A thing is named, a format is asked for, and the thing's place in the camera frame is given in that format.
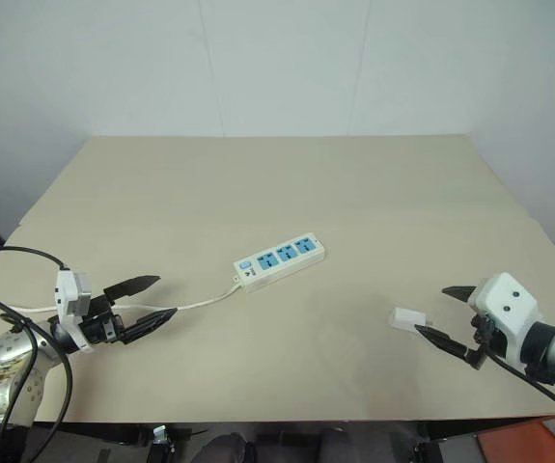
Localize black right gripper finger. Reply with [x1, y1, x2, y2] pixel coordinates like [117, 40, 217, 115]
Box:
[413, 323, 486, 372]
[441, 285, 479, 307]

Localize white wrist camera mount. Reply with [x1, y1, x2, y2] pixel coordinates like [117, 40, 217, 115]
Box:
[53, 269, 95, 356]
[466, 271, 546, 364]

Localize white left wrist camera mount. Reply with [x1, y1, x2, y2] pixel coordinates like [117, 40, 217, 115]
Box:
[53, 269, 95, 356]

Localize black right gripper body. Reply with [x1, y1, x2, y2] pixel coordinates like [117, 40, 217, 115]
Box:
[469, 312, 501, 359]

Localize dark rounded shape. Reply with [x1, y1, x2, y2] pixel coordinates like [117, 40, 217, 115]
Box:
[200, 431, 249, 463]

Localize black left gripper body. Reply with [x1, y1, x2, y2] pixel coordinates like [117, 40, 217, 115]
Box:
[79, 296, 129, 347]

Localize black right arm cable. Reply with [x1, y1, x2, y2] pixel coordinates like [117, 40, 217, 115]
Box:
[486, 351, 555, 420]

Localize white plug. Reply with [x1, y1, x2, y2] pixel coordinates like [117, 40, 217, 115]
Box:
[388, 306, 429, 332]

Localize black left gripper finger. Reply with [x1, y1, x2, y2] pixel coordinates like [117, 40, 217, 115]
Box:
[121, 308, 180, 345]
[103, 275, 162, 308]

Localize orange red floor mat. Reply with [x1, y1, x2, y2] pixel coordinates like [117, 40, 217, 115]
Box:
[476, 416, 555, 463]

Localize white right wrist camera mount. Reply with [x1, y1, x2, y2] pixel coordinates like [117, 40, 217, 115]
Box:
[466, 271, 546, 364]

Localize white power strip blue sockets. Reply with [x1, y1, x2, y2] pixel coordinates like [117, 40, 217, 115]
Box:
[232, 231, 328, 294]

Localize white power cord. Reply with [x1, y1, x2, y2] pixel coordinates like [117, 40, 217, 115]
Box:
[0, 281, 240, 315]

